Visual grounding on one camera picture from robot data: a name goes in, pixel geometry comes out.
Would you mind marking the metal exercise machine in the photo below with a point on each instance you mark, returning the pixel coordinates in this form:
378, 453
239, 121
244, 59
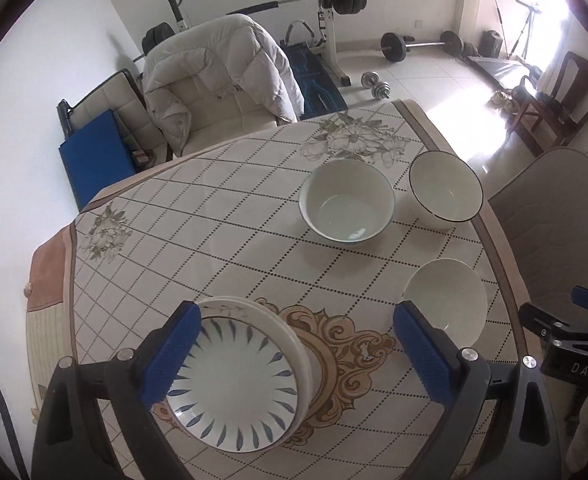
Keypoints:
526, 15

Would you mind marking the beige orange quilted table cover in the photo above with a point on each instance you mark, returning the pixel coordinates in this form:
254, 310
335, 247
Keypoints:
49, 280

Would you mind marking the cream padded chair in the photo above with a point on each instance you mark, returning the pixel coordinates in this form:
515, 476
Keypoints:
224, 115

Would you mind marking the chrome dumbbell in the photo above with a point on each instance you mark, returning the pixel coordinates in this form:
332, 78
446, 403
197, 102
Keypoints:
374, 82

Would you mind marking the dark wooden chair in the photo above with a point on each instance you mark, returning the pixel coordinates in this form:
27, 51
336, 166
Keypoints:
581, 80

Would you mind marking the checked floral tablecloth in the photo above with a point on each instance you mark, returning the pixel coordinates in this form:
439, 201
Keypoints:
224, 220

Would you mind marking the black weight plates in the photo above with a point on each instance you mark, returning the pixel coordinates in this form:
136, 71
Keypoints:
470, 49

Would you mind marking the white bowl with black rim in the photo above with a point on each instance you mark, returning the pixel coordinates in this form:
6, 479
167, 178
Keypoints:
444, 185

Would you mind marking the grey treadmill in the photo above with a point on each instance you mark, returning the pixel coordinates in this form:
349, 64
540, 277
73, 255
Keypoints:
504, 70

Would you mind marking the plain white bowl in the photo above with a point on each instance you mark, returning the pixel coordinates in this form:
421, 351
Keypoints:
446, 300

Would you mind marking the beige slippers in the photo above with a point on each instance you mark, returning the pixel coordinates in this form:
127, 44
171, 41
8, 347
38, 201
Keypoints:
505, 101

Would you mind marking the dark bench pad blue print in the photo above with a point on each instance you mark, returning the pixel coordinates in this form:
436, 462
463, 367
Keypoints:
319, 85

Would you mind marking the blue folded mat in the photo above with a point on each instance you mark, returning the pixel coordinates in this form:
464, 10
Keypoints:
96, 160

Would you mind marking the grey office chair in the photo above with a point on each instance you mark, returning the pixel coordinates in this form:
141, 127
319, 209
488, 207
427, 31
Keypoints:
549, 210

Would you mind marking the white puffer jacket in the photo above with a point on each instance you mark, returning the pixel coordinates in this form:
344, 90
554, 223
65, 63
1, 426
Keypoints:
234, 55

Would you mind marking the blue striped white plate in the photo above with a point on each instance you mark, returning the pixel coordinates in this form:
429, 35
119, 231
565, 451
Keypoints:
234, 385

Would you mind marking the white bowl with blue rim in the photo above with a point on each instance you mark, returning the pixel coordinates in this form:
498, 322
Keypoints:
346, 210

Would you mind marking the cream folding chair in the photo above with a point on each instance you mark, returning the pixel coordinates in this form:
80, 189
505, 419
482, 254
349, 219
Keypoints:
106, 97

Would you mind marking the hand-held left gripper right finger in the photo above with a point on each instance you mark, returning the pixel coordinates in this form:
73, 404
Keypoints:
424, 355

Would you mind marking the short barbell with black plates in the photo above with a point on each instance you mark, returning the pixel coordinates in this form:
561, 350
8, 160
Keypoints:
394, 47

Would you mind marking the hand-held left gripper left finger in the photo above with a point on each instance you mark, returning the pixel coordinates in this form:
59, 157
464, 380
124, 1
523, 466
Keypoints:
171, 355

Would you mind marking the black heater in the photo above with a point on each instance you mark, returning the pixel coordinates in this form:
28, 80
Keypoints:
492, 44

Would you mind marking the white bench press rack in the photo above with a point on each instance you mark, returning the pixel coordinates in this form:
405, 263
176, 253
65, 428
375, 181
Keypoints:
324, 5

